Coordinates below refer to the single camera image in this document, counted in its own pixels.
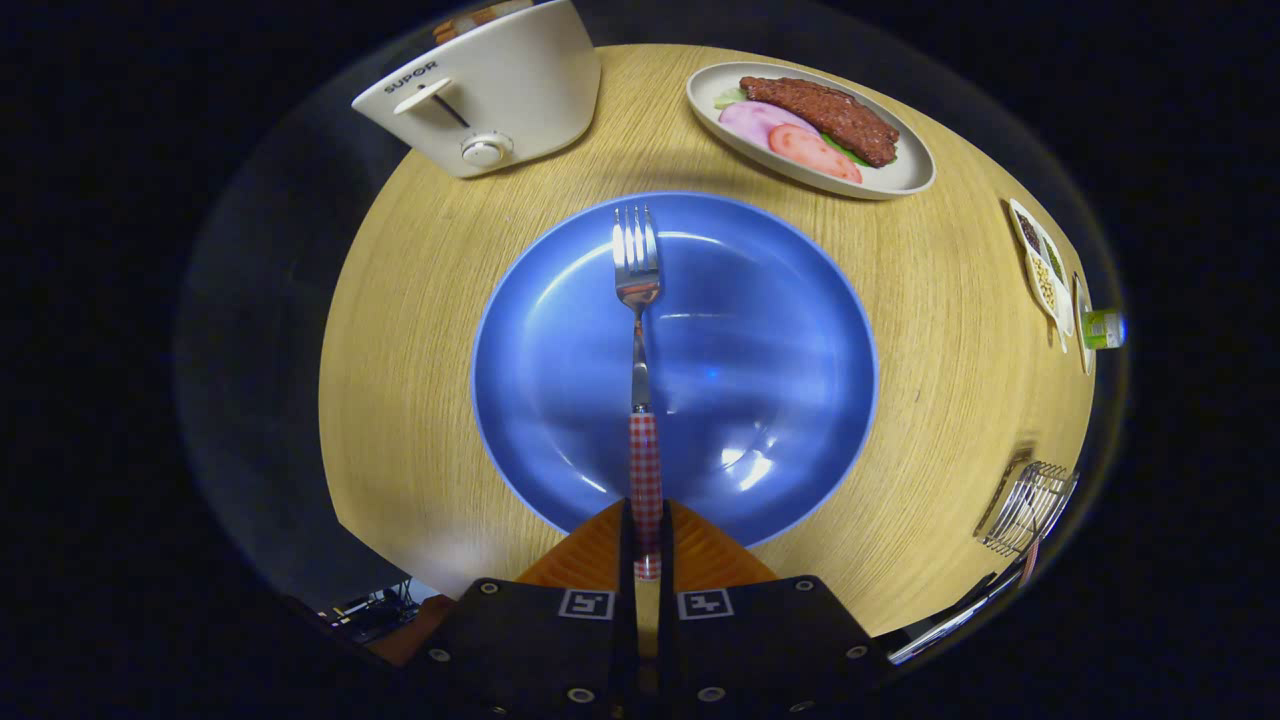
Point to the oval plate with meat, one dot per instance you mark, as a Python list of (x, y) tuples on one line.
[(900, 175)]

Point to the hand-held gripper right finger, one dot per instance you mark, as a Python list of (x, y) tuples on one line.
[(666, 560)]

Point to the perforated metal basket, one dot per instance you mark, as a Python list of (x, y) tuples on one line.
[(1030, 505)]

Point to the white divided bean dish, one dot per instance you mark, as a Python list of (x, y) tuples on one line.
[(1045, 285)]

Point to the white toaster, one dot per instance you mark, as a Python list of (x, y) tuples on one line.
[(510, 90)]

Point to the pink ham slice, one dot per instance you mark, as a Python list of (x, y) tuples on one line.
[(750, 120)]

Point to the blue round plate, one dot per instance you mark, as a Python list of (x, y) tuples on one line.
[(760, 380)]

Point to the white square coaster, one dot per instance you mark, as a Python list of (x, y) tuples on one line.
[(1082, 300)]

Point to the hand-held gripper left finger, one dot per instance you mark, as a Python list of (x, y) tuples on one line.
[(627, 560)]

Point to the brown steak piece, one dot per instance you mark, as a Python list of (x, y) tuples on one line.
[(830, 115)]

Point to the tilted display screen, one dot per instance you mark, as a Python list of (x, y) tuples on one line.
[(950, 622)]

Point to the green label metal bottle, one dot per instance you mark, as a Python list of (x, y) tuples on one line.
[(1102, 328)]

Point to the red tomato slice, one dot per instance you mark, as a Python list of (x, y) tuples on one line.
[(810, 152)]

